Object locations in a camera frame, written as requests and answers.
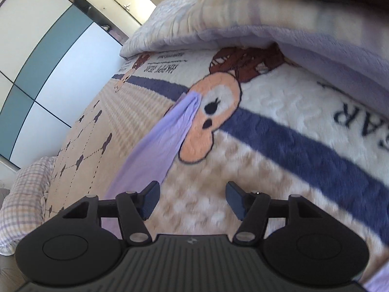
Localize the purple knit sweater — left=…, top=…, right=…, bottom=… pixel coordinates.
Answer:
left=101, top=90, right=203, bottom=238

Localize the beige patterned bed blanket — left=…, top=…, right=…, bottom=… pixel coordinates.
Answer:
left=45, top=47, right=388, bottom=277

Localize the checked purple pillow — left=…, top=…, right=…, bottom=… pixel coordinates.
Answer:
left=1, top=157, right=56, bottom=256

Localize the white and teal wardrobe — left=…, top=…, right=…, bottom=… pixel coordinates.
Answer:
left=1, top=0, right=123, bottom=167

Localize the folded checked quilt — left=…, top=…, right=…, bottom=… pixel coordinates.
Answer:
left=120, top=0, right=388, bottom=115

